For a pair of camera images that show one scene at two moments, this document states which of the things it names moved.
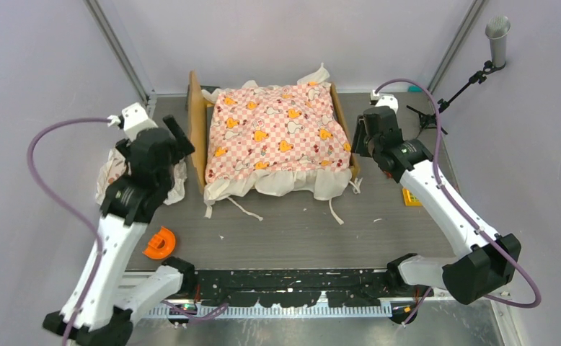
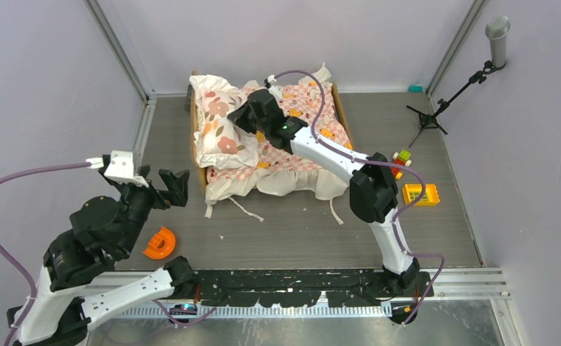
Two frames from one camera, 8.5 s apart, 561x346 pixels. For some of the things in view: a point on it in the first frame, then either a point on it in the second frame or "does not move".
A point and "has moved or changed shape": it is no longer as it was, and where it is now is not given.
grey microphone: x=497 y=29 does not move
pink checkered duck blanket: x=288 y=138 does not move
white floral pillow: x=116 y=164 has moved or changed shape
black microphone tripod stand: x=487 y=69 does not move
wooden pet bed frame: x=197 y=130 does not move
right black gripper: x=359 y=147 → x=239 y=116
